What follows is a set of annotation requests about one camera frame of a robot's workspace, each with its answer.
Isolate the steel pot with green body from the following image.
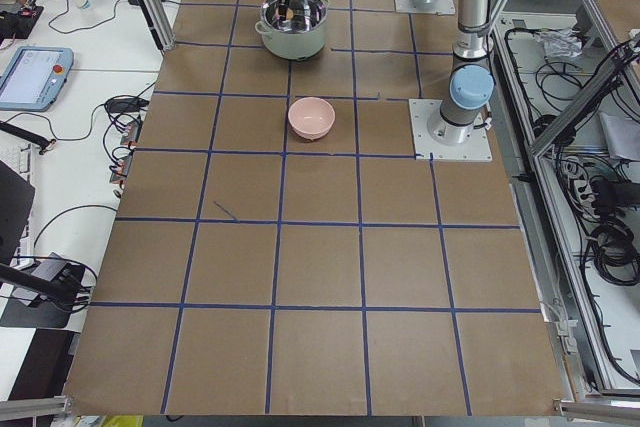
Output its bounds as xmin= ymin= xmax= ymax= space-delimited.
xmin=254 ymin=0 xmax=330 ymax=61

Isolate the pink bowl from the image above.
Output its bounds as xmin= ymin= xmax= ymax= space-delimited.
xmin=288 ymin=97 xmax=336 ymax=141

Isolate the blue teach pendant near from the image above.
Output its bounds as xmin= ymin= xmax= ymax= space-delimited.
xmin=0 ymin=46 xmax=74 ymax=112

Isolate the crumpled white paper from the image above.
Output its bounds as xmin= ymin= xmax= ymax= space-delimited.
xmin=534 ymin=29 xmax=582 ymax=58

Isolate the black monitor stand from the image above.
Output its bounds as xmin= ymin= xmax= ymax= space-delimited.
xmin=1 ymin=164 xmax=84 ymax=329

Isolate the black cable bundle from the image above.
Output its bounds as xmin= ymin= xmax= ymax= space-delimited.
xmin=554 ymin=146 xmax=640 ymax=288

